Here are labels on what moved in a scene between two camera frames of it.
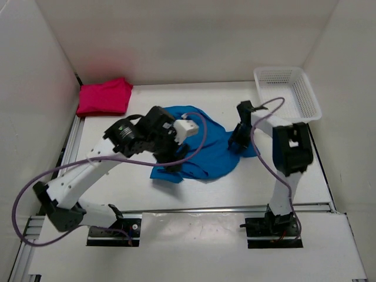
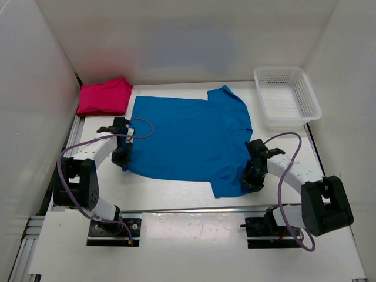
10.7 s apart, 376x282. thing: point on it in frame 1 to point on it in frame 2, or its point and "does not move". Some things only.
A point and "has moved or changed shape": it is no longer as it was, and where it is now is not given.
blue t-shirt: [215, 161] has moved or changed shape
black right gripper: [242, 143] to [256, 185]
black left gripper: [170, 157] to [123, 162]
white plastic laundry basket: [291, 84] does not move
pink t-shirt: [110, 98] does not move
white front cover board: [198, 247] does not move
